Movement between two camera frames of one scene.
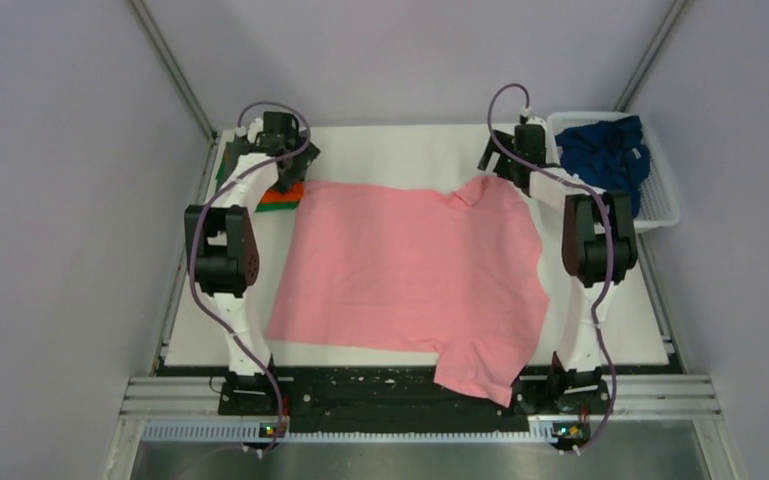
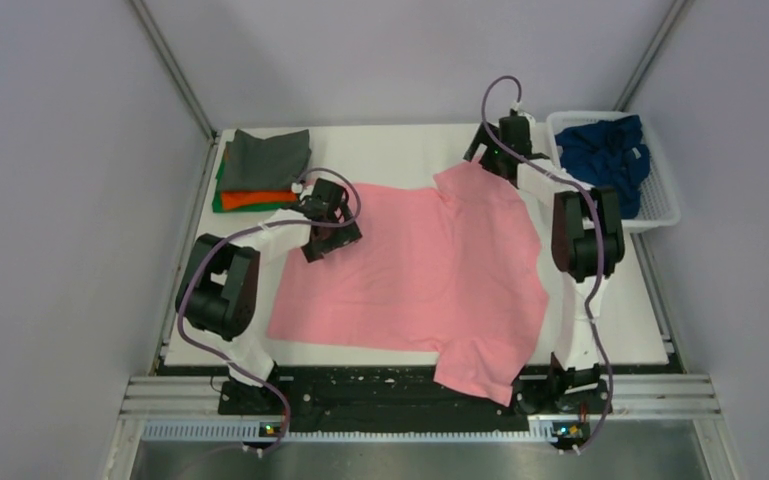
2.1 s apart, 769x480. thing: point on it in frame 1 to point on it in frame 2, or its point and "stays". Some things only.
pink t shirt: x=405 y=270 stays
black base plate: x=407 y=393 stays
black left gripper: x=302 y=159 to x=344 y=234
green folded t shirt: x=262 y=205 stays
